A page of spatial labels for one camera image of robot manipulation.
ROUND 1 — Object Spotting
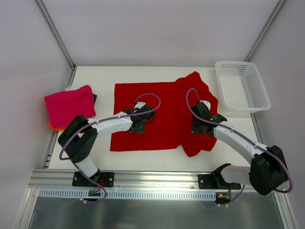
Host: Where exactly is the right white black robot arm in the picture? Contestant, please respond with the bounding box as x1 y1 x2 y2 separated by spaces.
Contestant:
189 101 291 196

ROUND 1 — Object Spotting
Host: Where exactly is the white plastic basket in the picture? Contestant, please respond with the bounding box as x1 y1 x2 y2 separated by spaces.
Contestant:
215 61 271 117

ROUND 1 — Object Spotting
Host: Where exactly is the aluminium frame post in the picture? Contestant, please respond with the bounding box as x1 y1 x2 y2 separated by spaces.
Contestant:
34 0 75 70
244 0 287 62

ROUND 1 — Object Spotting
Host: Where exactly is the folded orange t shirt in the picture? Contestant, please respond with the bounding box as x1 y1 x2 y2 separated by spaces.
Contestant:
48 121 68 131

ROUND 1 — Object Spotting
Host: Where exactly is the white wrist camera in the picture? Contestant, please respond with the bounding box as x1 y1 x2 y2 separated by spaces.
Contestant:
200 100 211 110
134 102 146 109

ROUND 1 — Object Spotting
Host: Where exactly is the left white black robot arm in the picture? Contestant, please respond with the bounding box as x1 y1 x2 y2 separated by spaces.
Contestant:
58 102 155 187

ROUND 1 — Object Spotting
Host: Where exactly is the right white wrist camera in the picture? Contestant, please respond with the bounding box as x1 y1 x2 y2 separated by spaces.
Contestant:
200 100 211 110

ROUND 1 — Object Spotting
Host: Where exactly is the red t shirt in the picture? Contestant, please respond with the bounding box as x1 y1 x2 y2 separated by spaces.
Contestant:
110 72 218 157

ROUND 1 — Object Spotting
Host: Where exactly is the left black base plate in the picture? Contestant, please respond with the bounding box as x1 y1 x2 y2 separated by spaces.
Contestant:
72 171 115 187

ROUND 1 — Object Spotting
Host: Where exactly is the folded navy blue t shirt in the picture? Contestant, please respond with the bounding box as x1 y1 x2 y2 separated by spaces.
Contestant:
92 94 97 104

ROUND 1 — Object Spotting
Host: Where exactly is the white slotted cable duct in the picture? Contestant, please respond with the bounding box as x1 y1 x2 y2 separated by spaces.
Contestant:
39 188 216 201

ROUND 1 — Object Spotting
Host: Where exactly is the aluminium mounting rail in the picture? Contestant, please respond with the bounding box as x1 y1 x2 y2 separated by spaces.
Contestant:
28 169 286 193

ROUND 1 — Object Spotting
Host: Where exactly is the left aluminium frame post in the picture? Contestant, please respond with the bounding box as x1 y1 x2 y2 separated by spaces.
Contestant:
34 0 75 70

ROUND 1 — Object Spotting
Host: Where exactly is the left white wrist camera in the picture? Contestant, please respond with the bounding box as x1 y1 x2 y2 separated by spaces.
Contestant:
134 102 146 109

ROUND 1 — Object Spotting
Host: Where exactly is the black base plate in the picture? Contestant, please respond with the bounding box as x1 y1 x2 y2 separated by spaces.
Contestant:
72 171 115 187
198 173 241 190

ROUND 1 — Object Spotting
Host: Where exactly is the right aluminium frame post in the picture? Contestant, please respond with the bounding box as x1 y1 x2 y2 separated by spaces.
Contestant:
244 0 287 62

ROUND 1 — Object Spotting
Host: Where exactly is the folded white t shirt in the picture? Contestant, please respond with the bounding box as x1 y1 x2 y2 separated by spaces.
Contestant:
64 86 73 91

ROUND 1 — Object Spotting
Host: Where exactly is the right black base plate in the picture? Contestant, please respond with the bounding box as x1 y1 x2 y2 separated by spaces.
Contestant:
198 173 241 190

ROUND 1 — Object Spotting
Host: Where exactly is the folded pink t shirt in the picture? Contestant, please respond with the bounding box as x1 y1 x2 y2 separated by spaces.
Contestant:
44 85 96 125

